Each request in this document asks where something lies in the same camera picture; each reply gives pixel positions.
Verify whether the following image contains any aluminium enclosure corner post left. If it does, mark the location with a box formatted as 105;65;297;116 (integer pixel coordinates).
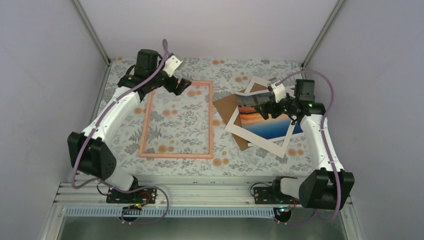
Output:
71;0;111;66

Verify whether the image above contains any sunset landscape photo print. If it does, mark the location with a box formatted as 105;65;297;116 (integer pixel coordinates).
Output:
235;90;292;142

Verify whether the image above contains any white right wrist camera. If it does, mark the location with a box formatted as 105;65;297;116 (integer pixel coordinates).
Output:
268;82;287;103

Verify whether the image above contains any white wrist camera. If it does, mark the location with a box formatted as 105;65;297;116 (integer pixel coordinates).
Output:
268;82;287;103
163;54;183;77

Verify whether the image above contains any perforated grey cable tray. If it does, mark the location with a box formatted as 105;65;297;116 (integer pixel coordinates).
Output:
63;206;275;219

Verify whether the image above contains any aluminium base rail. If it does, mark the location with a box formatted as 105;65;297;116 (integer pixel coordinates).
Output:
52;181;353;208

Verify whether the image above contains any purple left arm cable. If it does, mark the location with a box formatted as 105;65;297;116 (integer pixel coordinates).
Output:
70;39;170;226

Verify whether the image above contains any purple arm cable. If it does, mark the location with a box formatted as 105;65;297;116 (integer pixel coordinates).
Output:
271;69;342;227
70;39;170;226

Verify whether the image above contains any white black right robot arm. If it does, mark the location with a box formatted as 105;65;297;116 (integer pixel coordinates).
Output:
255;79;355;211

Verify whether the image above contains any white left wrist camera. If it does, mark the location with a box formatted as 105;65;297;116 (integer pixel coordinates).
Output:
163;54;183;77

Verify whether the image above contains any floral patterned table mat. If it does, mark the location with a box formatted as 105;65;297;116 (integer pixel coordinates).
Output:
110;58;312;176

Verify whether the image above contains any white photo mat border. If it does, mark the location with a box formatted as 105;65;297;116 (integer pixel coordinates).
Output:
224;75;304;159

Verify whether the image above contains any brown cardboard backing board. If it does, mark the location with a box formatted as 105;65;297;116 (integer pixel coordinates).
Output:
213;76;277;151

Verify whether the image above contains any aluminium enclosure corner post right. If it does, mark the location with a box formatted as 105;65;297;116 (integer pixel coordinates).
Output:
301;0;346;69

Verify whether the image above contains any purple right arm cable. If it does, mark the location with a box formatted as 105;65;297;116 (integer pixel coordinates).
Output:
271;69;342;227

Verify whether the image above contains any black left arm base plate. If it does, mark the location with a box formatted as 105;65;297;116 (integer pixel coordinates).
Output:
106;187;157;205

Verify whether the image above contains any pink wooden picture frame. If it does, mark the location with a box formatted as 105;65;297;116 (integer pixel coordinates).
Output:
138;80;214;159

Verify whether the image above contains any aluminium enclosure corner post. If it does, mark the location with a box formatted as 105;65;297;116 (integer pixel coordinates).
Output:
301;0;346;69
71;0;111;66

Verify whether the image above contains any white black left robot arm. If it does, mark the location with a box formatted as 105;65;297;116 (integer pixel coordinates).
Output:
67;49;191;203

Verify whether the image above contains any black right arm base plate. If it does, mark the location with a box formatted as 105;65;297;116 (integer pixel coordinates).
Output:
251;186;298;205

